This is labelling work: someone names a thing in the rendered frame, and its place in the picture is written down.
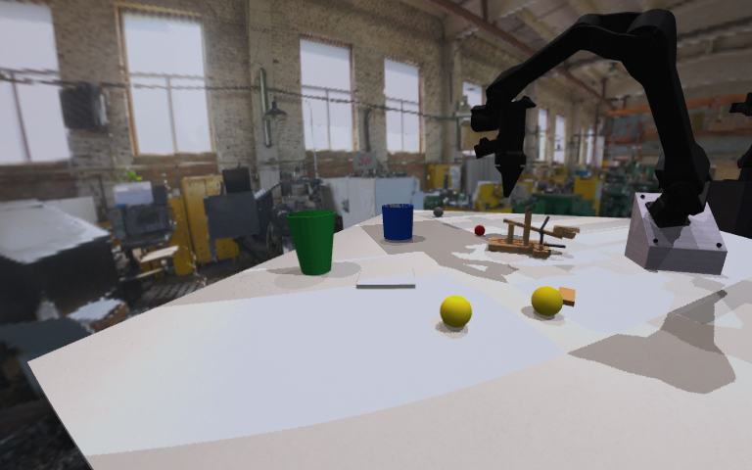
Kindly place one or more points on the tan rectangular block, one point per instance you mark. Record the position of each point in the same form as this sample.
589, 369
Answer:
576, 229

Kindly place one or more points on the yellow ball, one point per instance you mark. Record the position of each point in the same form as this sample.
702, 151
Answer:
546, 301
455, 311

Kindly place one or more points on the dark green cup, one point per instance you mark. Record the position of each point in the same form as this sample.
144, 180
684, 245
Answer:
312, 234

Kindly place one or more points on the blue mug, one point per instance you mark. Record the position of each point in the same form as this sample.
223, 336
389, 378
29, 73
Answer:
397, 222

